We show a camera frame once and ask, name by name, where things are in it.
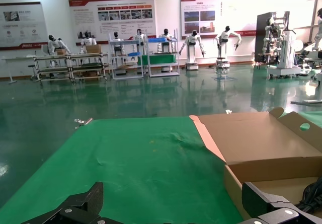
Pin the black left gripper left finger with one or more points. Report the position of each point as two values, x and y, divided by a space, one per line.
85 204

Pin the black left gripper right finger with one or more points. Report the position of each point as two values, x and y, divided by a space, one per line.
261 204

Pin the empty open cardboard box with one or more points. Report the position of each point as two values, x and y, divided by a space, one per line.
251 138

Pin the small closed cardboard box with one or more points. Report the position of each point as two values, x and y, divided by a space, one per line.
61 52

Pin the large closed cardboard box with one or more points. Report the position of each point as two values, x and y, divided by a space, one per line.
93 49

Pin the green table cloth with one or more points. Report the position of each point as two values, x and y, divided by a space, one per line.
141 171

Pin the metal binder clip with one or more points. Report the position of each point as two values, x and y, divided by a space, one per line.
86 121
229 111

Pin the metal workbench rack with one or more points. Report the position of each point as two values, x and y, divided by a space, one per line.
52 69
88 68

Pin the black stool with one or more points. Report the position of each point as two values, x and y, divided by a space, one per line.
32 66

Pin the white robot on wheeled stand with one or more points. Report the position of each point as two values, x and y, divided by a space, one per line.
286 50

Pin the white shelf rack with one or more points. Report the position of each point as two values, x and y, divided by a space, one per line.
125 42
163 63

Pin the green cloth on shelf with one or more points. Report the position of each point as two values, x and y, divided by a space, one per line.
156 59

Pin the white long table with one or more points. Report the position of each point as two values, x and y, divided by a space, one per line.
17 57

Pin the white humanoid robot black head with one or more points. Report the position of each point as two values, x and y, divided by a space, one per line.
192 50
320 32
222 36
139 36
53 44
117 41
88 41
165 35

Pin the black tall cabinet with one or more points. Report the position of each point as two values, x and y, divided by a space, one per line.
260 37

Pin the blue plastic bin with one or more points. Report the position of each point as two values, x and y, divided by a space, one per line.
157 40

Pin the wall poster with round icons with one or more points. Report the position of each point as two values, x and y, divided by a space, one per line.
22 25

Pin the wall poster with photo row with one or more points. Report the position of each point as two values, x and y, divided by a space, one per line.
113 12

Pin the wall poster with four photos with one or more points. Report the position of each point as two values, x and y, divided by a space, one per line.
213 10

